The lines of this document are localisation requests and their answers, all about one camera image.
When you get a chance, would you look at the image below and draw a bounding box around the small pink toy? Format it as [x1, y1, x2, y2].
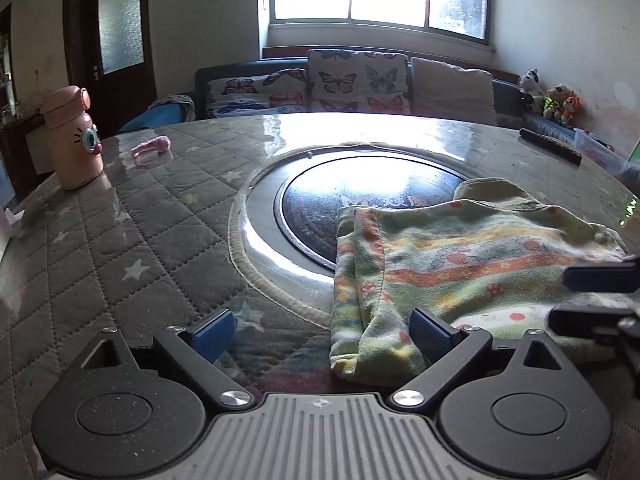
[130, 136, 171, 158]

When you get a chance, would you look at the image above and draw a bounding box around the upright butterfly print cushion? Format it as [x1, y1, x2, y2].
[307, 49, 411, 115]

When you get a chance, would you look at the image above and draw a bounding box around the plain beige cushion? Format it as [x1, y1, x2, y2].
[411, 58, 497, 126]

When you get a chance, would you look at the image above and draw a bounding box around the black white plush cow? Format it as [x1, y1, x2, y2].
[518, 68, 544, 115]

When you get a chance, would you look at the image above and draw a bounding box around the dark wooden cabinet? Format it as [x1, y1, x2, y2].
[1, 4, 44, 202]

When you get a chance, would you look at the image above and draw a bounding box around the black remote control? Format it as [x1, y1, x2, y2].
[518, 128, 582, 166]

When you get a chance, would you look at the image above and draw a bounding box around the colourful patterned child's shirt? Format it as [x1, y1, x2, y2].
[329, 179, 639, 387]

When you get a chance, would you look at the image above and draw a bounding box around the lying butterfly print cushion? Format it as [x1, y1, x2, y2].
[205, 68, 307, 118]

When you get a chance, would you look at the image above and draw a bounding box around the blue sofa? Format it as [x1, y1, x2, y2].
[117, 57, 591, 146]

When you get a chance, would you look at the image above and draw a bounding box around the clear plastic storage box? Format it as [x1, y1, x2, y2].
[574, 128, 639, 188]

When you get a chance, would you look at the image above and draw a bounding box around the pink cartoon water bottle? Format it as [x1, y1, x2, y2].
[40, 86, 104, 191]

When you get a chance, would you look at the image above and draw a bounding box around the black round induction cooktop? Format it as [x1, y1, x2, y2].
[273, 152, 466, 270]

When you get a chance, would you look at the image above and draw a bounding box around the dark wooden door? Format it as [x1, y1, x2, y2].
[63, 0, 157, 138]

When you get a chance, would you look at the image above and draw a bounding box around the brown plush bear green vest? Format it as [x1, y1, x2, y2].
[542, 84, 572, 122]

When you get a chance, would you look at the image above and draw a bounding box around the orange plush toy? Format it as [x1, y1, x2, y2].
[559, 92, 580, 129]

